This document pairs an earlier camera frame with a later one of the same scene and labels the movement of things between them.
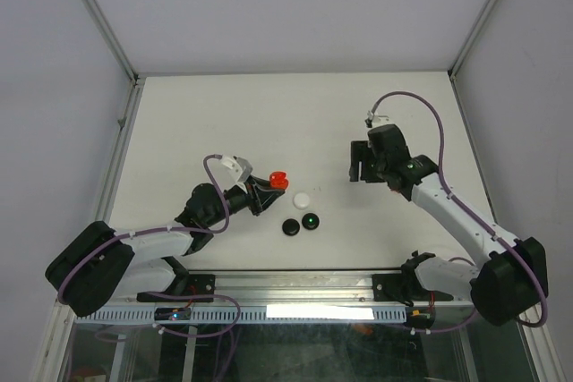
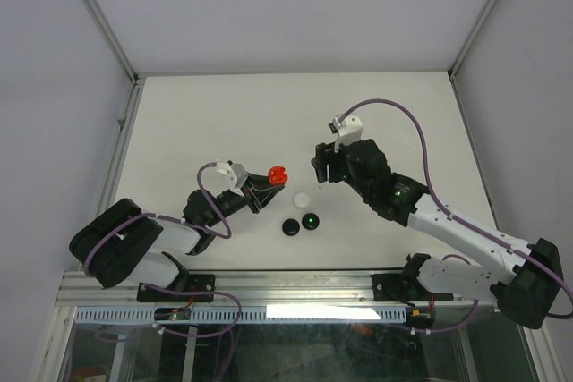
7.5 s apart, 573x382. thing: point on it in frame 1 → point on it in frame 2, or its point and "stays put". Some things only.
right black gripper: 359,151 → 325,155
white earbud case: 301,200 stays put
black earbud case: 311,221 stays put
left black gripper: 259,199 stays put
